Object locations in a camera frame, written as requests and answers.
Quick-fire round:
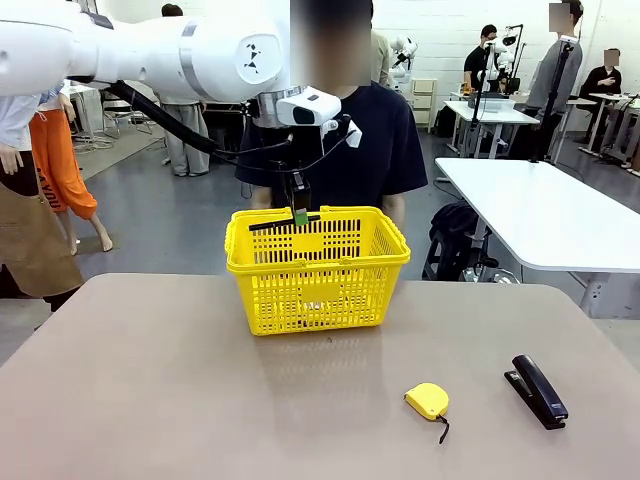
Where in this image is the white drawer cabinet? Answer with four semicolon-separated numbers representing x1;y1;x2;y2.
409;77;439;132

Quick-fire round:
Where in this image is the black backpack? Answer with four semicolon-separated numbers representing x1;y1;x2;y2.
428;199;482;281

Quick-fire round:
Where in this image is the yellow tape measure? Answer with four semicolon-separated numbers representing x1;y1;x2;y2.
402;382;451;445

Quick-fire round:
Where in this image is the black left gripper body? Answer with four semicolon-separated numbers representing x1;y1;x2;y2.
262;122;307;176

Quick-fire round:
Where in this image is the mannequin with orange trousers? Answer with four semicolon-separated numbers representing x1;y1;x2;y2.
28;79;114;256

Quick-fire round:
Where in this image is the black office chair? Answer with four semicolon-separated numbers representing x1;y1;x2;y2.
102;94;152;137

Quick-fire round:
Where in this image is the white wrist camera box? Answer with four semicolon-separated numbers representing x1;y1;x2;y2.
275;85;362;149

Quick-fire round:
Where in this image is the seated person in black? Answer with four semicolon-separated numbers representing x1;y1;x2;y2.
581;48;624;97

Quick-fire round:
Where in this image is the person's right forearm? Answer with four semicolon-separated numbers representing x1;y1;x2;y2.
249;184;274;211

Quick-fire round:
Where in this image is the large white table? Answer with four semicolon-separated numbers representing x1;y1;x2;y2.
434;155;640;316

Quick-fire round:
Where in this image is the black stapler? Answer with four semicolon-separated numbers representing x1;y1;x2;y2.
503;353;571;431

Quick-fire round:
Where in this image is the person in black t-shirt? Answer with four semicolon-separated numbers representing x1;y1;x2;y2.
234;0;429;211

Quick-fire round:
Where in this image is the white background table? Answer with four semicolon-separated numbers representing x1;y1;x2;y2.
443;97;542;157

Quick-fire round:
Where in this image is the person in grey hoodie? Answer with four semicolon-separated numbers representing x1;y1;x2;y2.
159;3;211;177

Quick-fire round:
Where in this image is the black camera stand pole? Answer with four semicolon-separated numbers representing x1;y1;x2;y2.
529;34;579;164

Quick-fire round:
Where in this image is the person's left forearm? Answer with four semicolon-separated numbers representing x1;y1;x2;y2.
381;192;407;222

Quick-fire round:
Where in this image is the black robot cable hose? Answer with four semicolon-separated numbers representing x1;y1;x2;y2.
112;79;296;171

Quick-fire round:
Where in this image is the person in grey sweater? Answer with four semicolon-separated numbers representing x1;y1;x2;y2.
524;0;585;161

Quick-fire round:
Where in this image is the yellow plastic shopping basket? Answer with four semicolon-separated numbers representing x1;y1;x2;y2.
224;205;412;337

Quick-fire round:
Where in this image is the mannequin with brown apron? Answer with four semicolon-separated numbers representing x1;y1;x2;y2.
0;92;85;312

